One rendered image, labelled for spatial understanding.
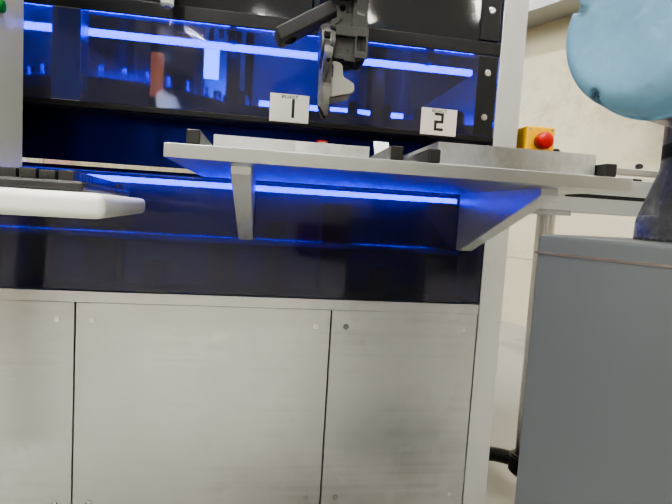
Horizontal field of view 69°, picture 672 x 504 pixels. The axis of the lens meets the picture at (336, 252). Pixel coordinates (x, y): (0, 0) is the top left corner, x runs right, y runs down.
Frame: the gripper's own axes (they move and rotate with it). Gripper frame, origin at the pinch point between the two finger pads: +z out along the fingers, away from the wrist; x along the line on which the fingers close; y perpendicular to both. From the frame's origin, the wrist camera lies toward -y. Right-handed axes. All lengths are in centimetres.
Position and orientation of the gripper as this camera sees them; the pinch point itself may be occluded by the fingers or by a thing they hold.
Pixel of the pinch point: (321, 109)
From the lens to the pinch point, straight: 92.0
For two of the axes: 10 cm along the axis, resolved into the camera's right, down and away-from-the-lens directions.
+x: -1.4, -0.9, 9.9
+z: -0.6, 10.0, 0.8
